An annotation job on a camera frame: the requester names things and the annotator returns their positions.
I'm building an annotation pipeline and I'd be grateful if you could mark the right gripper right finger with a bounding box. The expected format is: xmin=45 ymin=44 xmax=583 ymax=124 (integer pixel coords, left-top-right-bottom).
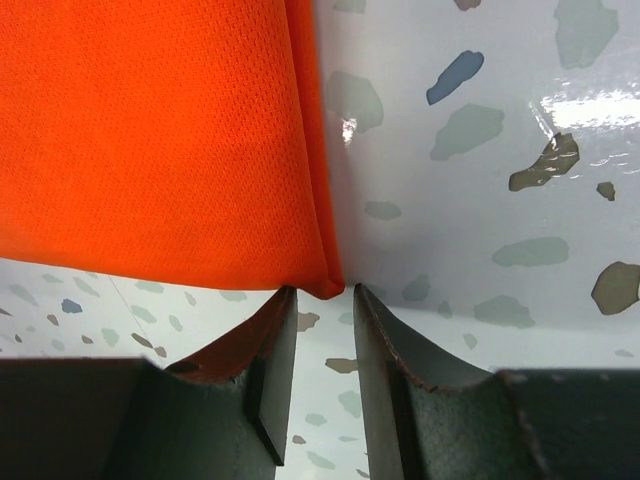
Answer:
xmin=353 ymin=284 xmax=639 ymax=479

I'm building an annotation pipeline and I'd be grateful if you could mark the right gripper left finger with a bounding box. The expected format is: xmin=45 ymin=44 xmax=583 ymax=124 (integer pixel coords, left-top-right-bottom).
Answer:
xmin=1 ymin=287 xmax=298 ymax=479

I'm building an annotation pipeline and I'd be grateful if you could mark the orange t shirt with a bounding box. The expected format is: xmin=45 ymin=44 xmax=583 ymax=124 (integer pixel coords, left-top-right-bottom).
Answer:
xmin=1 ymin=1 xmax=345 ymax=299

